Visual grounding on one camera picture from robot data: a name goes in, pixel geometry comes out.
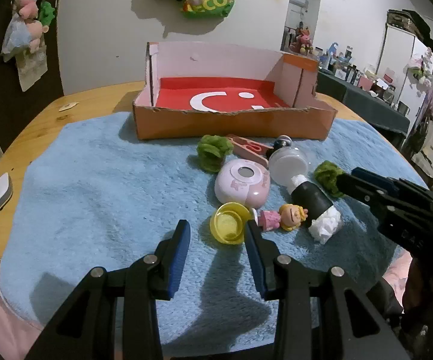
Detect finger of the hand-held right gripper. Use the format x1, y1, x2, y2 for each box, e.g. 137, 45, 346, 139
351, 167, 433, 211
335, 173, 399, 215

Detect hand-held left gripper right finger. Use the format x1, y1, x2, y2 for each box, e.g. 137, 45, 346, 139
243, 219, 412, 360

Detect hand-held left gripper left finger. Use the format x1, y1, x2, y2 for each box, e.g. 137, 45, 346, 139
25, 219, 191, 360

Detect green fluffy toy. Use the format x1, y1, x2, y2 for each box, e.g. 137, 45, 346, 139
196, 135, 234, 174
314, 160, 346, 198

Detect yellow plastic lid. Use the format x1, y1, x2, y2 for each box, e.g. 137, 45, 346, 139
209, 202, 252, 244

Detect black white sushi roll toy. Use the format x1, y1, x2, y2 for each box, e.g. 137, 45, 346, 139
289, 174, 344, 243

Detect blonde doll figurine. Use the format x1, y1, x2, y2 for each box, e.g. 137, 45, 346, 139
252, 203, 309, 232

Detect pink round compact case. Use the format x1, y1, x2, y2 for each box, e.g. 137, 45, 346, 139
214, 158, 271, 209

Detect pink clothes clip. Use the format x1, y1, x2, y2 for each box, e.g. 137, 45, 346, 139
226, 134, 273, 167

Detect orange cardboard box red inside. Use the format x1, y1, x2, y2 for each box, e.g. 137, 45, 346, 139
132, 41, 339, 141

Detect dark cloth covered table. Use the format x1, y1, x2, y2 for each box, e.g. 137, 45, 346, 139
316, 71, 421, 147

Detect blue fluffy mat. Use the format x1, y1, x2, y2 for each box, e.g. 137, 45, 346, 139
0, 112, 431, 346

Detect row of bottles and boxes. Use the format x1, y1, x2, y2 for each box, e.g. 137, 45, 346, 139
314, 41, 408, 109

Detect white cabinet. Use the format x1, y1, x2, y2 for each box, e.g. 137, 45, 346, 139
383, 26, 433, 94

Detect pink artificial flowers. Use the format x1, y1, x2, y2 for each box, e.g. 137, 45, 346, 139
407, 49, 433, 87

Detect pink toy figure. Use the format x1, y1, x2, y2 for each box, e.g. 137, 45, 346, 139
295, 22, 314, 55

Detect dark bags on cabinet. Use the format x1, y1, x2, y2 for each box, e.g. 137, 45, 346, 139
386, 8, 433, 42

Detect dark brown door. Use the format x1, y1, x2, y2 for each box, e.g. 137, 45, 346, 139
0, 0, 65, 154

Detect hanging paper sheet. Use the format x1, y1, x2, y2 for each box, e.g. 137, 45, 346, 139
16, 45, 48, 92

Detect pink round plush toy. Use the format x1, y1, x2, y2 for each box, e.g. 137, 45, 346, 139
27, 20, 50, 51

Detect light blue plastic bag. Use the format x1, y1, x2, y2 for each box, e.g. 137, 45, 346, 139
1, 19, 33, 61

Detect pink pig plush toy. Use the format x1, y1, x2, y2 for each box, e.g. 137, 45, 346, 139
17, 0, 41, 19

